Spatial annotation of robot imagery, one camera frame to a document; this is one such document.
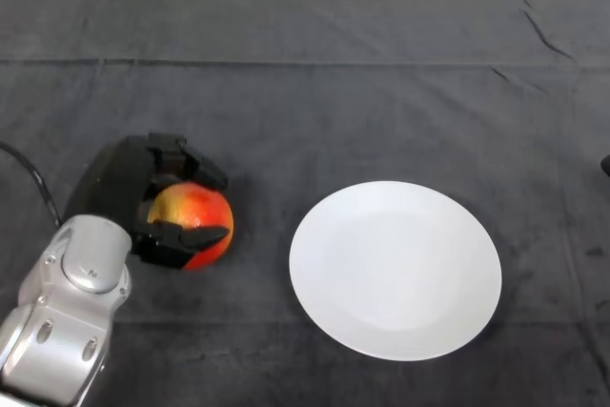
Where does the red and yellow apple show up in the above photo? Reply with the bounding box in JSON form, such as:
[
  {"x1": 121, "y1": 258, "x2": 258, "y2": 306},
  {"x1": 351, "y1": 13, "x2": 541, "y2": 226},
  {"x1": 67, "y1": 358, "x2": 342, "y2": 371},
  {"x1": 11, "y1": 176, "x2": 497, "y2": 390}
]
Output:
[{"x1": 147, "y1": 181, "x2": 235, "y2": 273}]

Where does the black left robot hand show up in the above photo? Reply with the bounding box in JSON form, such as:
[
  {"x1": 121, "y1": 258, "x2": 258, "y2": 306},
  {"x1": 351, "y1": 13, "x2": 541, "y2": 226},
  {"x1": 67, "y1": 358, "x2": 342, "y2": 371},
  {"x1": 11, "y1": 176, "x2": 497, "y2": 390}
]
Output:
[{"x1": 63, "y1": 132, "x2": 232, "y2": 271}]

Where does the black cloth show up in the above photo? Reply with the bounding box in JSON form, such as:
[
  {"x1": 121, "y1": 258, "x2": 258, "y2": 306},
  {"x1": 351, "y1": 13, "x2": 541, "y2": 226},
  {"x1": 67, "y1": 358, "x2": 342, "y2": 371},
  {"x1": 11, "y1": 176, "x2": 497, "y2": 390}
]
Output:
[{"x1": 0, "y1": 0, "x2": 610, "y2": 407}]

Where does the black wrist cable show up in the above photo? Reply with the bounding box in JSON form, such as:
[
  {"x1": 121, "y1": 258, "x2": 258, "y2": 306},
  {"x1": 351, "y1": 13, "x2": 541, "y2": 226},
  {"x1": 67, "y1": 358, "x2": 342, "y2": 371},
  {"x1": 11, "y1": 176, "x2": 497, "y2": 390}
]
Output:
[{"x1": 0, "y1": 141, "x2": 63, "y2": 228}]

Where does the white round plate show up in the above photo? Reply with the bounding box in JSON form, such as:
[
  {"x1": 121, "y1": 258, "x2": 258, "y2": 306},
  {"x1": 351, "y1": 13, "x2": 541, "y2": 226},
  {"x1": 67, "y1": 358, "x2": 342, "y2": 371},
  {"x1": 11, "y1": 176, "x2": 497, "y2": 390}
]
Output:
[{"x1": 288, "y1": 180, "x2": 503, "y2": 362}]

